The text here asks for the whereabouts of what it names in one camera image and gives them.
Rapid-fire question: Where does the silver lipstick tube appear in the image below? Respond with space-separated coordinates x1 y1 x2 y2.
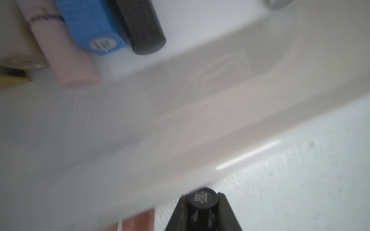
265 0 294 10

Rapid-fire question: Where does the clear pink lip gloss tube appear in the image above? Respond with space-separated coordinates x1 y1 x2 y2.
16 0 100 88

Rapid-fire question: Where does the pink and silver lipstick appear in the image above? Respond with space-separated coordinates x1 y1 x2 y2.
117 208 155 231

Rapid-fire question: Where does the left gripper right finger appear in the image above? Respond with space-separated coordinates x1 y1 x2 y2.
217 193 242 231

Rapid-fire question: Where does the white plastic storage box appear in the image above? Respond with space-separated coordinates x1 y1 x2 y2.
1 1 370 231

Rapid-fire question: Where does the black lipstick with silver band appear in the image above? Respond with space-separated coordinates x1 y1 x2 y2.
186 188 218 231

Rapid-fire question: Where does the pink and blue lipstick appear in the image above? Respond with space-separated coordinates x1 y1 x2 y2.
56 0 128 55

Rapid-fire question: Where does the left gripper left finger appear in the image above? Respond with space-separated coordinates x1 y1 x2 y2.
165 194 190 231

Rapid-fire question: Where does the bronze lipstick tube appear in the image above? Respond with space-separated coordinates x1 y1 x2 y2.
1 0 48 70

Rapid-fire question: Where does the gold and black square lipstick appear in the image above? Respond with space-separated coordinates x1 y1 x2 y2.
1 66 31 90

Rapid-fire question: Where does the black lipstick with gold band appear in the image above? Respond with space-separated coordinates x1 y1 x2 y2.
107 0 166 55

